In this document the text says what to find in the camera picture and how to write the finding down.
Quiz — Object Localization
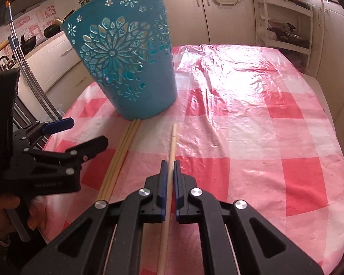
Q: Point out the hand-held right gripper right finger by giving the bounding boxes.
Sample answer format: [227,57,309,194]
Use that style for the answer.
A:
[173,160,325,275]

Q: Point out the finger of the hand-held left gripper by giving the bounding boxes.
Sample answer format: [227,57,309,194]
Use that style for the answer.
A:
[31,135,109,170]
[25,117,75,141]

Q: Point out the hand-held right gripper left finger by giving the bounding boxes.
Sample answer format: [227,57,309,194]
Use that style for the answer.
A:
[20,160,168,275]

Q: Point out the row of wooden chopsticks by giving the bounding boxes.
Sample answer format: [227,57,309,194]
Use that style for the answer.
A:
[96,119,141,201]

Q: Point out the blue perforated plastic basket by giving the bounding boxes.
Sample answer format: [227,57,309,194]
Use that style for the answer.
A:
[60,0,178,121]

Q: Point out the person's left forearm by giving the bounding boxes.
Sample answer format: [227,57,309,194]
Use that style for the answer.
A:
[0,229,50,275]

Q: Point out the person's left hand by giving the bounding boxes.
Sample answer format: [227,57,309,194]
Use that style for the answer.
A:
[0,196,43,236]

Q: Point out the metal mop with blue head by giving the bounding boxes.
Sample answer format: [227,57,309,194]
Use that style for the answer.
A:
[5,1,64,121]

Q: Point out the small black pan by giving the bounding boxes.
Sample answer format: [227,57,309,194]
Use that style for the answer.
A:
[19,35,38,55]

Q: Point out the red white checked plastic tablecloth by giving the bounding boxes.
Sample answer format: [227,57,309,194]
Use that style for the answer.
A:
[43,44,344,275]

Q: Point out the black wok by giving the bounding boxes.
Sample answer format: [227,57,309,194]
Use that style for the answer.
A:
[43,8,75,39]

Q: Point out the white base cabinets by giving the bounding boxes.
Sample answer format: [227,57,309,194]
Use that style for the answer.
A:
[26,0,344,161]

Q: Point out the dark pot with lid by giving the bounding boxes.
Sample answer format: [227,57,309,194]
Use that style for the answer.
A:
[267,22,311,50]

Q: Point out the white tiered storage trolley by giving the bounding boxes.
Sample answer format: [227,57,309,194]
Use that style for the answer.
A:
[254,0,315,64]

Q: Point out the sliding door frame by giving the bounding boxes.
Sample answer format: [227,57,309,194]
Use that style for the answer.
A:
[0,49,53,151]

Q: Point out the red paper wall decoration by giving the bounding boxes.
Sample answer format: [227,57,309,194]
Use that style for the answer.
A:
[14,5,58,44]

